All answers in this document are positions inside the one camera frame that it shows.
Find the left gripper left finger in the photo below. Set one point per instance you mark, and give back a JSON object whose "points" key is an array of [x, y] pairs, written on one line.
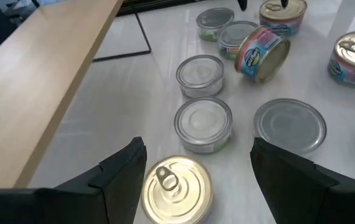
{"points": [[71, 205]]}

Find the gold-lid Wild Planet can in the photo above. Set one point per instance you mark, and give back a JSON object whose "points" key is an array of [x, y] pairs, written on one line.
{"points": [[283, 20], [258, 53], [177, 193], [352, 62]]}

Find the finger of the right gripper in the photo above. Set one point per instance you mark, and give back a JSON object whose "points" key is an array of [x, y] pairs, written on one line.
{"points": [[284, 3], [242, 4]]}

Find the wooden shelf black metal legs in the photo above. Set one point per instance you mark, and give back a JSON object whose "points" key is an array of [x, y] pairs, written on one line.
{"points": [[25, 93]]}

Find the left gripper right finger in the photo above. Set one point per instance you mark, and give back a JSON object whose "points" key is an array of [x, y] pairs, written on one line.
{"points": [[305, 199]]}

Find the silver Bumble Bee tuna can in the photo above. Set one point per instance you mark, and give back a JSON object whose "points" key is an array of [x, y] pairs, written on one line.
{"points": [[215, 21], [289, 124], [200, 73], [233, 39], [203, 121]]}

